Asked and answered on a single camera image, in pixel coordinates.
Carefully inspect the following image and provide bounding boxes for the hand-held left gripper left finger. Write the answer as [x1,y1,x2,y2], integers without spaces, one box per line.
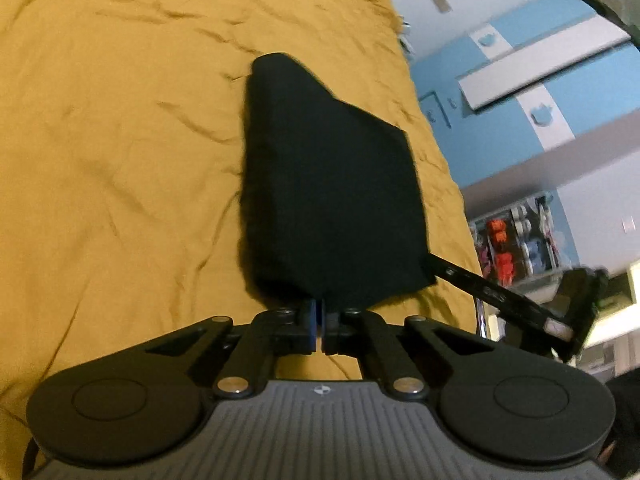
[145,300,319,398]

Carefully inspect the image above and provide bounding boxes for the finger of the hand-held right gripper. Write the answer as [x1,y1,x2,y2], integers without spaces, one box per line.
[425,254,568,343]

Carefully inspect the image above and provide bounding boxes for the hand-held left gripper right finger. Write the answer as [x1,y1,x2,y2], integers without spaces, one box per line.
[320,300,493,397]

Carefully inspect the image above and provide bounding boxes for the black pants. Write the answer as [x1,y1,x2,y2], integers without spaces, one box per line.
[237,52,437,312]

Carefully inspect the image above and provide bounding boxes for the shelf with colourful packets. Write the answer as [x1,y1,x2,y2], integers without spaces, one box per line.
[470,194,568,288]

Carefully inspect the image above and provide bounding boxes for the blue white wardrobe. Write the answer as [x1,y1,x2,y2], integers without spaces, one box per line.
[407,0,640,206]

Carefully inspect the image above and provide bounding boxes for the white black-edged panel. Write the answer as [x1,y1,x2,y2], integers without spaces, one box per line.
[457,12,633,112]

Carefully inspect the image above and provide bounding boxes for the yellow bed blanket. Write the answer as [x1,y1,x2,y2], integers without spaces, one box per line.
[0,0,483,441]

